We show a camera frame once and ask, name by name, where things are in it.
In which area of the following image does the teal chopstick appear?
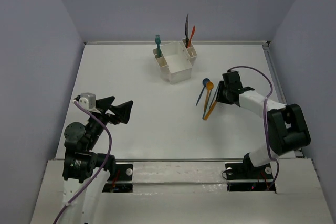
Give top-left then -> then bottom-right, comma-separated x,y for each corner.
202,85 -> 218,118
203,105 -> 213,120

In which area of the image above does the orange plastic spoon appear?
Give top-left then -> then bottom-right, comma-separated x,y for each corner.
204,81 -> 214,112

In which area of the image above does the orange chopstick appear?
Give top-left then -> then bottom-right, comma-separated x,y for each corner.
203,101 -> 217,121

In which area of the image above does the blue plastic spoon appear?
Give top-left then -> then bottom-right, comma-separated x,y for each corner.
196,78 -> 210,106

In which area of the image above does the orange plastic knife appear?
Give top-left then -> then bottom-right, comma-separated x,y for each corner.
187,25 -> 196,48

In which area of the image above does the metal table knife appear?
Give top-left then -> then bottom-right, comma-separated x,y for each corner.
185,13 -> 189,48

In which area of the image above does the teal plastic fork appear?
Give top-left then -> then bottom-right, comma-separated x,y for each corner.
155,35 -> 162,58

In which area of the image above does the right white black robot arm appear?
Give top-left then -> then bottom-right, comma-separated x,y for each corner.
215,70 -> 311,178

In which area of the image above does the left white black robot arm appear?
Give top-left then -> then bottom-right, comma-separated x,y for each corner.
54,92 -> 133,223

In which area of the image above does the white utensil caddy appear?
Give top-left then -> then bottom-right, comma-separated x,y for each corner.
153,39 -> 197,84

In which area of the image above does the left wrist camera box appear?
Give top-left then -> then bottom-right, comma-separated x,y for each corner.
72,92 -> 96,111

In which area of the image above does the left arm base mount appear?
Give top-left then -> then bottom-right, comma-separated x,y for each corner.
102,163 -> 133,193

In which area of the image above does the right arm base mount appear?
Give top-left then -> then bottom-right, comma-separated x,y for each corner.
221,163 -> 276,192

